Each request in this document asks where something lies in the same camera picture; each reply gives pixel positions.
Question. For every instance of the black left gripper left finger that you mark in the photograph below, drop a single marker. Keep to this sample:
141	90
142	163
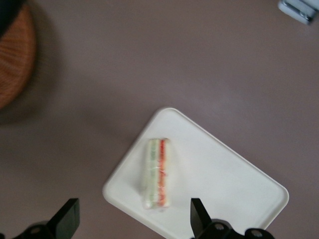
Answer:
67	219

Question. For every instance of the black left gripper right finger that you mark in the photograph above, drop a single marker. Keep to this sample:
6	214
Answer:
200	221

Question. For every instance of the triangle sandwich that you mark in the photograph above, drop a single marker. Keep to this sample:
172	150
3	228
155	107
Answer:
157	174

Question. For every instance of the beige plastic tray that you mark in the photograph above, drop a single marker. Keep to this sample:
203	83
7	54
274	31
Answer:
211	179

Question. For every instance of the brown round wicker basket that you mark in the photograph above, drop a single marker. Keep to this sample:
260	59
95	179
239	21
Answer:
15	62

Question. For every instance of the small white metal clamp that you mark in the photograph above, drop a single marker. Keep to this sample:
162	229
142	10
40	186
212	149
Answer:
297	10

